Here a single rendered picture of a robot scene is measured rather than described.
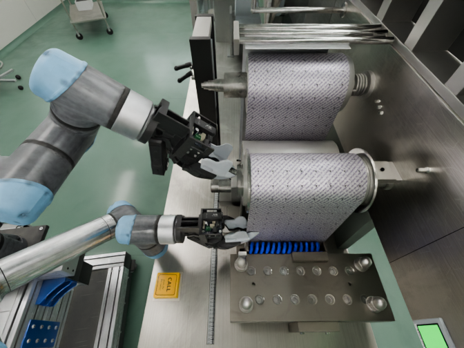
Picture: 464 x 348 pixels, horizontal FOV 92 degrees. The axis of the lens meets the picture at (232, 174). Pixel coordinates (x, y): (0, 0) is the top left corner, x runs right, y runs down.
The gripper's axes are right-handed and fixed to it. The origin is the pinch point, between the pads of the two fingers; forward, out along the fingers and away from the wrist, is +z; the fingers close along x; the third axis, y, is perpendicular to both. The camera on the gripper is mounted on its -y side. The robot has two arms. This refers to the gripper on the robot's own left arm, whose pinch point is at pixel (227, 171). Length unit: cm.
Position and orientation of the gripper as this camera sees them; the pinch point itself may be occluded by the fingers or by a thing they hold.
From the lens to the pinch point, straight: 50.7
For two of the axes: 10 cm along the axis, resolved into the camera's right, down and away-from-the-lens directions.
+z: 7.7, 3.8, 5.1
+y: 6.4, -4.6, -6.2
